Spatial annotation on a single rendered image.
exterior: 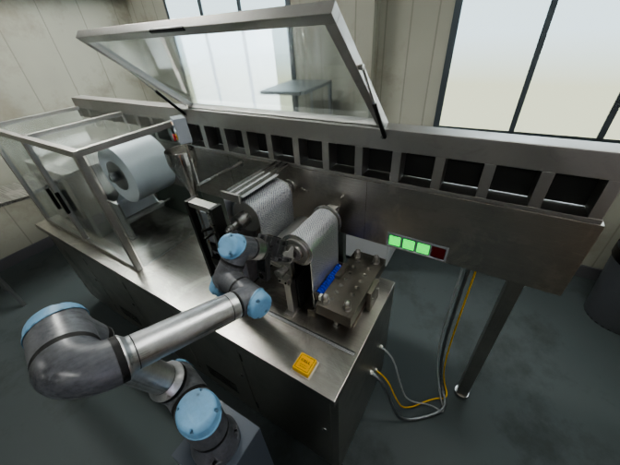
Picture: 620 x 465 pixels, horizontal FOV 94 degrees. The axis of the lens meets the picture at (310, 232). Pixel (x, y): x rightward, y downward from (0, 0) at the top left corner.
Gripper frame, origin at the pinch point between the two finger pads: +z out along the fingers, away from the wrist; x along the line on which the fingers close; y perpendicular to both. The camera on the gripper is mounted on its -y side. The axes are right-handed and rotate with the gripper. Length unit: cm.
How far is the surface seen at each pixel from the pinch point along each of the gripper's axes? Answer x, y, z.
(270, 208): 16.1, 17.2, 2.3
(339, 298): -19.2, -10.9, 19.2
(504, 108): -57, 146, 153
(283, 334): -1.9, -33.3, 12.8
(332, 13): -22, 58, -49
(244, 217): 21.2, 10.3, -6.5
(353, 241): 32, 15, 169
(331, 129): -1, 54, 3
